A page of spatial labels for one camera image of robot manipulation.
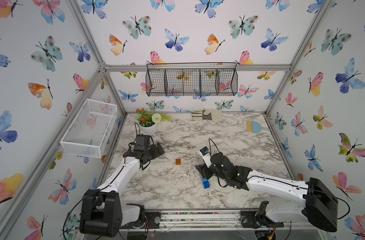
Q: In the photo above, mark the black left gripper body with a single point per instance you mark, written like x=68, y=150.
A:
x=153, y=152

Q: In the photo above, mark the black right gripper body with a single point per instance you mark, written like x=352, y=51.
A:
x=211, y=171

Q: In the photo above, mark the dark blue lego brick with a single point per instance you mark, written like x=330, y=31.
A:
x=205, y=183

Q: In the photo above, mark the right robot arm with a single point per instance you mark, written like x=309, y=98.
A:
x=305, y=201

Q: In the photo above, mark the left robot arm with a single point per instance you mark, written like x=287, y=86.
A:
x=101, y=212

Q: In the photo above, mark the white flower pot plant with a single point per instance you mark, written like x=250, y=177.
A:
x=149, y=121

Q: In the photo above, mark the blue hand brush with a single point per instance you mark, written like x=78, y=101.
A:
x=254, y=127

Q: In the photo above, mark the white mesh basket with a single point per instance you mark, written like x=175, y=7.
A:
x=88, y=132

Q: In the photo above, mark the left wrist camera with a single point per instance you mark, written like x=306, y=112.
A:
x=143, y=142

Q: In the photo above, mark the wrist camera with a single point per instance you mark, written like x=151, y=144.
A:
x=143, y=142
x=205, y=154

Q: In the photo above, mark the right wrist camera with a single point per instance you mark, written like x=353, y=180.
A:
x=205, y=154

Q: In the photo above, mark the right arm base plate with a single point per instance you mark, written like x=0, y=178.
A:
x=255, y=219

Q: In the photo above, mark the black wire basket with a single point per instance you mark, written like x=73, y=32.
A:
x=191, y=79

